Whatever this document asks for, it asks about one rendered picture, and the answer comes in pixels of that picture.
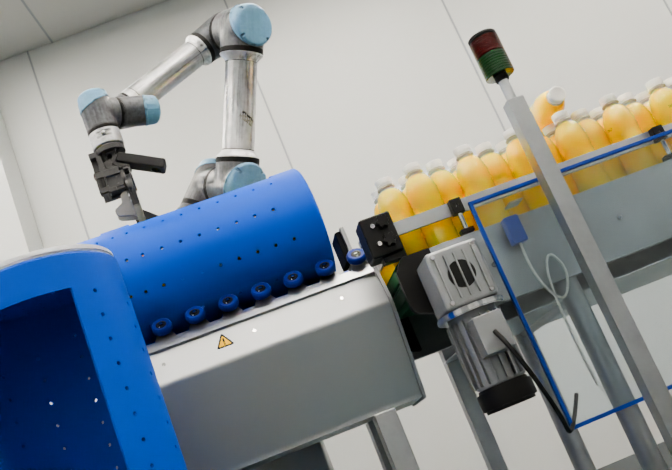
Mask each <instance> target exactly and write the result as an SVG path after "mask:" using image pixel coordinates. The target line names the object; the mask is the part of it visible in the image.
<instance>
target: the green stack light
mask: <svg viewBox="0 0 672 470"><path fill-rule="evenodd" d="M477 64H478V66H479V68H480V70H481V73H482V75H483V77H484V79H485V81H486V83H488V84H494V83H496V82H495V80H494V79H495V77H496V76H498V75H499V74H501V73H507V74H508V76H510V75H511V74H512V73H513V72H514V67H513V65H512V63H511V61H510V59H509V57H508V55H507V53H506V50H505V49H504V48H496V49H493V50H491V51H489V52H487V53H485V54H484V55H482V56H481V57H480V58H479V59H478V61H477Z"/></svg>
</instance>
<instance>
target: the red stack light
mask: <svg viewBox="0 0 672 470"><path fill-rule="evenodd" d="M469 48H470V50H471V52H472V54H473V56H474V58H475V60H476V62H477V61H478V59H479V58H480V57H481V56H482V55H484V54H485V53H487V52H489V51H491V50H493V49H496V48H504V46H503V44H502V42H501V40H500V38H499V36H498V34H497V33H496V32H488V33H485V34H482V35H480V36H479V37H477V38H476V39H474V40H473V41H472V42H471V44H470V46H469Z"/></svg>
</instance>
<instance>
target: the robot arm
mask: <svg viewBox="0 0 672 470"><path fill-rule="evenodd" d="M271 34H272V24H271V21H270V18H269V16H268V14H266V12H265V11H264V10H263V9H262V8H261V7H260V6H258V5H256V4H253V3H244V4H238V5H235V6H234V7H232V8H229V9H227V10H224V11H221V12H218V13H216V14H214V15H213V16H211V17H210V18H209V19H208V20H207V21H205V22H204V23H203V24H202V25H201V26H200V27H198V28H197V29H196V30H195V31H194V32H193V33H191V34H190V35H189V36H187V38H186V43H185V44H183V45H182V46H181V47H179V48H178V49H177V50H176V51H174V52H173V53H172V54H170V55H169V56H168V57H166V58H165V59H164V60H163V61H161V62H160V63H159V64H157V65H156V66H155V67H153V68H152V69H151V70H150V71H148V72H147V73H146V74H144V75H143V76H142V77H140V78H139V79H138V80H136V81H135V82H134V83H133V84H131V85H130V86H129V87H127V88H126V89H125V90H123V91H122V92H121V93H120V94H118V95H117V96H116V97H109V95H108V94H107V92H106V91H105V90H104V89H100V88H91V89H88V90H86V91H84V92H82V93H81V94H80V95H79V97H78V99H77V103H78V108H79V111H80V116H81V117H82V120H83V122H84V125H85V128H86V131H87V134H88V137H89V140H90V143H91V146H92V149H93V152H94V153H91V154H88V156H89V159H90V161H91V164H92V167H93V170H94V175H93V176H94V179H95V178H96V179H95V181H96V183H97V185H98V189H99V192H100V194H101V196H102V197H104V200H105V203H109V202H112V201H114V200H117V199H120V198H121V200H122V203H121V204H120V205H119V206H118V207H117V208H116V210H115V212H116V215H117V216H118V219H119V220H120V221H130V220H139V222H142V221H145V220H146V219H145V216H144V213H143V210H142V207H141V204H140V201H139V198H138V195H137V192H136V191H137V187H136V184H135V181H134V179H133V175H132V173H131V172H132V169H133V170H140V171H147V172H153V173H160V174H165V173H166V168H167V165H166V160H165V159H164V158H159V157H152V156H145V155H138V154H131V153H125V152H126V149H125V146H124V141H123V138H122V135H121V132H120V130H122V129H127V128H132V127H137V126H148V125H153V124H156V123H158V121H159V120H160V116H161V109H160V104H159V101H158V100H160V99H161V98H162V97H163V96H165V95H166V94H167V93H168V92H170V91H171V90H172V89H173V88H175V87H176V86H177V85H178V84H180V83H181V82H182V81H183V80H185V79H186V78H187V77H189V76H190V75H191V74H192V73H194V72H195V71H196V70H197V69H199V68H200V67H201V66H202V65H205V66H208V65H210V64H211V63H212V62H214V61H215V60H217V59H219V58H221V57H222V58H223V59H224V60H225V79H224V108H223V136H222V151H221V152H220V153H219V154H218V155H217V156H216V158H207V159H204V160H202V161H201V162H200V164H199V166H198V167H197V168H196V170H195V172H194V176H193V178H192V180H191V182H190V185H189V187H188V189H187V191H186V193H185V195H184V197H183V199H182V202H181V204H180V206H179V207H178V208H177V209H180V208H183V207H186V206H189V205H192V204H195V203H198V202H201V201H204V200H206V199H209V198H212V197H215V196H218V195H221V194H224V193H227V192H230V191H233V190H236V189H239V188H242V187H245V186H248V185H250V184H253V183H256V182H259V181H262V180H265V179H266V175H265V173H264V172H263V171H262V168H261V167H260V166H259V165H260V158H259V157H258V156H257V155H256V154H255V152H254V144H255V115H256V86H257V63H258V62H259V61H260V60H261V59H262V58H263V49H264V44H266V43H267V41H268V40H269V39H270V37H271ZM128 194H129V195H130V196H128ZM177 209H176V210H177Z"/></svg>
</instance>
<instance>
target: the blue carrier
mask: <svg viewBox="0 0 672 470"><path fill-rule="evenodd" d="M272 210H274V211H272ZM254 216H256V217H254ZM236 222H237V224H236ZM217 229H219V230H217ZM199 235H201V236H200V237H199ZM294 237H295V240H293V238H294ZM180 242H182V243H180ZM77 244H93V245H99V246H102V247H105V248H107V249H109V250H110V251H111V252H112V253H113V256H114V258H115V259H116V260H117V261H118V264H119V267H120V270H121V273H122V276H123V279H124V282H125V285H126V288H127V291H128V293H129V296H130V295H132V296H133V297H132V298H130V299H131V302H132V305H133V308H134V311H135V314H136V317H137V320H138V323H139V326H140V329H141V332H142V335H143V338H144V341H145V344H146V346H147V345H149V344H152V343H155V340H156V336H155V335H154V334H153V333H152V330H151V326H152V324H153V323H154V322H155V321H156V320H158V319H161V318H167V319H169V320H170V321H171V322H172V325H173V328H172V331H173V332H174V333H175V334H176V335H177V334H179V333H182V332H185V331H188V330H189V326H190V323H188V322H187V321H186V319H185V313H186V311H187V310H188V309H189V308H191V307H194V306H201V307H203V308H204V309H205V312H206V317H205V319H207V320H208V321H209V322H212V321H215V320H218V319H220V318H222V315H223V311H221V310H220V309H219V306H218V301H219V299H220V298H221V297H223V296H224V295H227V294H233V295H236V296H237V297H238V300H239V305H238V307H240V308H241V309H242V310H245V309H248V308H250V307H253V306H255V302H256V299H254V298H253V297H252V295H251V288H252V287H253V286H254V285H255V284H257V283H261V282H265V283H268V284H269V285H270V286H271V290H272V292H271V295H272V296H273V297H275V298H278V297H281V296H283V295H286V294H288V287H286V286H285V285H284V282H283V277H284V275H285V274H287V273H288V272H291V271H299V272H301V273H302V275H303V278H304V281H303V283H304V284H305V285H307V286H311V285H313V284H316V283H319V282H320V276H319V275H317V273H316V271H315V265H316V264H317V263H318V262H319V261H321V260H325V259H328V260H332V261H333V262H334V264H335V259H334V254H333V250H332V247H331V243H330V239H329V236H328V233H327V230H326V227H325V224H324V221H323V218H322V216H321V213H320V210H319V208H318V205H317V203H316V201H315V198H314V196H313V194H312V192H311V190H310V188H309V186H308V184H307V182H306V180H305V179H304V177H303V176H302V174H301V173H300V172H299V171H298V170H296V169H290V170H287V171H284V172H281V173H278V174H275V175H272V176H269V178H268V179H265V180H262V181H259V182H256V183H253V184H250V185H248V186H245V187H242V188H239V189H236V190H233V191H230V192H227V193H224V194H221V195H218V196H215V197H212V198H209V199H206V200H204V201H201V202H198V203H195V204H192V205H189V206H186V207H183V208H180V209H177V210H174V211H171V212H168V213H165V214H162V215H160V216H157V217H154V218H151V219H148V220H145V221H142V222H139V223H136V224H133V225H130V226H129V225H126V226H123V227H120V228H117V229H114V230H111V231H108V232H105V233H102V234H100V236H98V237H95V238H92V239H89V240H86V241H83V242H80V243H77ZM275 244H277V246H276V247H275ZM162 248H163V249H162ZM161 249H162V250H161ZM257 250H258V251H259V253H256V251H257ZM142 255H144V256H142ZM238 257H240V258H241V259H240V260H238ZM127 260H128V262H126V261H127ZM219 264H222V266H219ZM163 284H165V286H162V285H163ZM145 290H147V293H145V292H144V291H145ZM150 324H151V325H150Z"/></svg>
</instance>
